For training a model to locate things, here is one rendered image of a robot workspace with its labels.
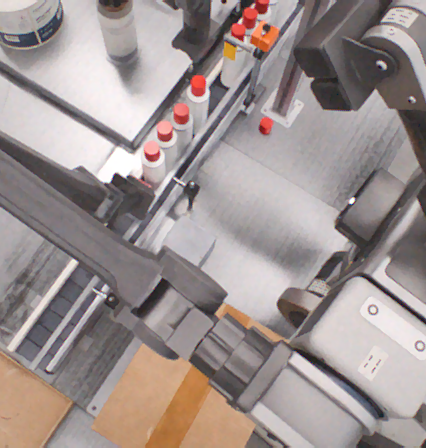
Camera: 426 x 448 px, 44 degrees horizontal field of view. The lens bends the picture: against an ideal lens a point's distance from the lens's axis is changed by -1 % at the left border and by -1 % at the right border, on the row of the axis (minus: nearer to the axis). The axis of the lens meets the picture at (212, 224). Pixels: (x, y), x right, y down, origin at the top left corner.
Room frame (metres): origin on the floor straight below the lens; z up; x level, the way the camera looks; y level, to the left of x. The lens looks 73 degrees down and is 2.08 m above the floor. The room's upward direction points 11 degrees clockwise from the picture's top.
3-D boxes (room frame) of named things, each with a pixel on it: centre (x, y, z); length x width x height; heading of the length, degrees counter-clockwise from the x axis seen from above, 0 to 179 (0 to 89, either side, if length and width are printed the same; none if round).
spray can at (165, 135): (0.50, 0.13, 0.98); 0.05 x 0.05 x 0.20
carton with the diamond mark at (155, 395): (0.01, -0.03, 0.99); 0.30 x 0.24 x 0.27; 160
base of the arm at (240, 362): (0.04, -0.06, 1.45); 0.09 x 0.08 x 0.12; 152
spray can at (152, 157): (0.45, 0.15, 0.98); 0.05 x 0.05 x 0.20
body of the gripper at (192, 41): (0.72, 0.11, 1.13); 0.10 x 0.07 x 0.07; 158
